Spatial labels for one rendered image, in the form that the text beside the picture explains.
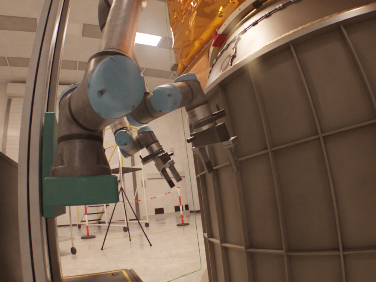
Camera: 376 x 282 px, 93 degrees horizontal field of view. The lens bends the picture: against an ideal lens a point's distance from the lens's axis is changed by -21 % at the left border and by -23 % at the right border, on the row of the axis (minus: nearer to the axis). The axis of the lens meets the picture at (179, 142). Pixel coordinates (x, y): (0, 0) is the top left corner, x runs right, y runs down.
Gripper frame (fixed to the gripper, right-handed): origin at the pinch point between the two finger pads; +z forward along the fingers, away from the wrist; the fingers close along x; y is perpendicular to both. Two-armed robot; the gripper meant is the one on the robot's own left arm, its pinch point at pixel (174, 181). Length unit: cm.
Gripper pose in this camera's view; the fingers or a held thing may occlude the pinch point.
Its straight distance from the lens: 109.5
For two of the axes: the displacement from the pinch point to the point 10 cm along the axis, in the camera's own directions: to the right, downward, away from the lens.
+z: 5.2, 8.3, -2.1
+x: -2.6, 3.9, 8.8
